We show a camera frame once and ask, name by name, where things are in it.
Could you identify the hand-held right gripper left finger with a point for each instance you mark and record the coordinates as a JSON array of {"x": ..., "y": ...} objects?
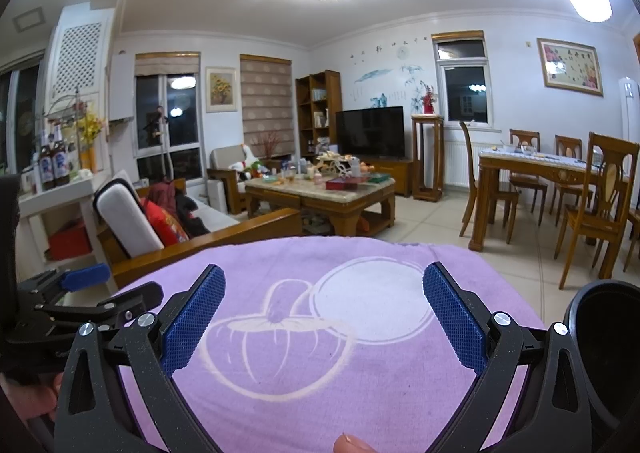
[{"x": 192, "y": 320}]

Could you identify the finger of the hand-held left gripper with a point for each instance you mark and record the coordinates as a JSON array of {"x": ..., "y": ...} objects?
[
  {"x": 87, "y": 278},
  {"x": 135, "y": 297}
]

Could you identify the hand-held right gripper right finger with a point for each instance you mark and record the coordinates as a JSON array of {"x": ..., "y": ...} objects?
[{"x": 456, "y": 318}]

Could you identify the black bin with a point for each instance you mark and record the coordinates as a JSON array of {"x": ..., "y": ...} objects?
[{"x": 605, "y": 333}]

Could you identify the person's left hand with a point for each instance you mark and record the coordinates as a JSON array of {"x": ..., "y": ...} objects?
[{"x": 25, "y": 398}]

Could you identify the person's right hand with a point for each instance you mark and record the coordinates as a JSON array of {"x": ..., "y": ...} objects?
[{"x": 352, "y": 445}]

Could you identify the red storage box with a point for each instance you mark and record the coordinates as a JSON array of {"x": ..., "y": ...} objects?
[{"x": 70, "y": 243}]

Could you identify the white cushion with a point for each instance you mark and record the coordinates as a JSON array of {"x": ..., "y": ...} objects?
[{"x": 125, "y": 218}]

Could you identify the red cushion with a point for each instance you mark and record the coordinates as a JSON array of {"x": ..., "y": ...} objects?
[{"x": 167, "y": 225}]

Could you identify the white side shelf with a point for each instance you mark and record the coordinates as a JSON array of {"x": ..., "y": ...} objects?
[{"x": 55, "y": 198}]

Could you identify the black cloth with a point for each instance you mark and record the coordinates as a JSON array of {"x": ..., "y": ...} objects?
[{"x": 190, "y": 215}]

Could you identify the purple printed tablecloth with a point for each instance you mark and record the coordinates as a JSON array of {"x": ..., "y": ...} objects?
[{"x": 375, "y": 383}]

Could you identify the wooden sofa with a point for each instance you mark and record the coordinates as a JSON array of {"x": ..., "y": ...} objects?
[{"x": 250, "y": 228}]

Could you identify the dark red bag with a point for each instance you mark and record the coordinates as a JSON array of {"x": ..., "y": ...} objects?
[{"x": 162, "y": 190}]

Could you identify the brown beer bottle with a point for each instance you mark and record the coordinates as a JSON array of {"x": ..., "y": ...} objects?
[
  {"x": 61, "y": 160},
  {"x": 46, "y": 163}
]

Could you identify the wooden dining chair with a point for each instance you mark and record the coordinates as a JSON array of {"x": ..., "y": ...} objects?
[
  {"x": 525, "y": 139},
  {"x": 495, "y": 195},
  {"x": 569, "y": 148},
  {"x": 634, "y": 233},
  {"x": 582, "y": 228}
]

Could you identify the white box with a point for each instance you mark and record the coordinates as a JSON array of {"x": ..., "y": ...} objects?
[{"x": 217, "y": 193}]

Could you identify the yellow artificial flowers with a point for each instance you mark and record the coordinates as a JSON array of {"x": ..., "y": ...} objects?
[{"x": 91, "y": 125}]

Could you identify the white radiator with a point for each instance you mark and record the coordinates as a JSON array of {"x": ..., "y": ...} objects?
[{"x": 452, "y": 163}]

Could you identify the wooden television cabinet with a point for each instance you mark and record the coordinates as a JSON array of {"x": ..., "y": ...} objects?
[{"x": 400, "y": 173}]

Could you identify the beige armchair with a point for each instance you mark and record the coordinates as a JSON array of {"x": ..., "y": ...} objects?
[{"x": 225, "y": 168}]

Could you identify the green flat box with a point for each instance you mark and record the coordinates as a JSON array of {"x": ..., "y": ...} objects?
[{"x": 379, "y": 178}]

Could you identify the wooden dining table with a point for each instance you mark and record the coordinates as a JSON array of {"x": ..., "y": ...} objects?
[{"x": 525, "y": 173}]

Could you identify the tall wooden stand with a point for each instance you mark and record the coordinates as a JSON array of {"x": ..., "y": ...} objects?
[{"x": 427, "y": 158}]

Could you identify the floor stand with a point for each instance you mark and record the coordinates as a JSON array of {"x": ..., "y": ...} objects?
[{"x": 159, "y": 123}]

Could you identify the white goose plush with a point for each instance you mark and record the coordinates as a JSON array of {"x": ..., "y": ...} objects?
[{"x": 247, "y": 158}]

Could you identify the large window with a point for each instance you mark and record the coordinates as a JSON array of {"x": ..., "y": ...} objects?
[{"x": 165, "y": 123}]

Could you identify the red flat box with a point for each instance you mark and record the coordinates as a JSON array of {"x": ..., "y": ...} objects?
[{"x": 342, "y": 183}]

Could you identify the wooden coffee table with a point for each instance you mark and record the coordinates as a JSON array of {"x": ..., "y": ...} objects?
[{"x": 325, "y": 198}]

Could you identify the wooden model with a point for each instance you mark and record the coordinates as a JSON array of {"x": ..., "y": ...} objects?
[{"x": 335, "y": 160}]

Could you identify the black television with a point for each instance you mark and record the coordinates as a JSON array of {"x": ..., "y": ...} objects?
[{"x": 370, "y": 133}]

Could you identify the red flower vase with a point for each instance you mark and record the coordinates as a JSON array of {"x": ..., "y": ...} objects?
[{"x": 427, "y": 100}]

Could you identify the white lattice cabinet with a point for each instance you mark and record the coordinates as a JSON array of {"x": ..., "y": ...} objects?
[{"x": 80, "y": 58}]

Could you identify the sunflower painting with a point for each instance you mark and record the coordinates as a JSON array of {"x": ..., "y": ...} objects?
[{"x": 221, "y": 89}]

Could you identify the striped roller blind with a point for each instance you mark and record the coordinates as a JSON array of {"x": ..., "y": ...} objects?
[{"x": 265, "y": 103}]

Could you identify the small window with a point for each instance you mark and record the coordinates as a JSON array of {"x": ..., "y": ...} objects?
[{"x": 462, "y": 83}]

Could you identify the wooden bookshelf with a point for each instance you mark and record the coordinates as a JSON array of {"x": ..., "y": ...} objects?
[{"x": 317, "y": 108}]

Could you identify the ceiling vent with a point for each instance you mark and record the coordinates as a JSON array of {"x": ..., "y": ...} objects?
[{"x": 29, "y": 20}]

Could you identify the white standing air conditioner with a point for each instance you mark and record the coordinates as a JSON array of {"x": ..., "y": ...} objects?
[{"x": 631, "y": 113}]

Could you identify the framed flower picture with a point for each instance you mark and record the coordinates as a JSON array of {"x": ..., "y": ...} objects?
[{"x": 570, "y": 67}]

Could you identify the white wall boiler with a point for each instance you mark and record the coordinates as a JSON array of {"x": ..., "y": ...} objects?
[{"x": 122, "y": 88}]

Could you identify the blue wall decal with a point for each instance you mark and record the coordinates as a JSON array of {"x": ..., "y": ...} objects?
[{"x": 390, "y": 83}]

